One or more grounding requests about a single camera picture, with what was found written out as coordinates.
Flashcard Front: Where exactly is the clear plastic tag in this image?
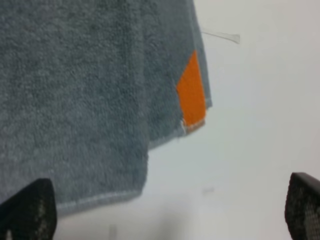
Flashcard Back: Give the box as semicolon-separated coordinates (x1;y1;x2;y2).
202;31;241;45

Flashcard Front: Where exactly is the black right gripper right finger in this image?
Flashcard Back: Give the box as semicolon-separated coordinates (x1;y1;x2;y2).
284;172;320;240

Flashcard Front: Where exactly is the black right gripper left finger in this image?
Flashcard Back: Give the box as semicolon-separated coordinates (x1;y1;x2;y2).
0;178;58;240

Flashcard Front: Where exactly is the grey towel with orange pattern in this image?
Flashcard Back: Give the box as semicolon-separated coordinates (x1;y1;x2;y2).
0;0;212;214

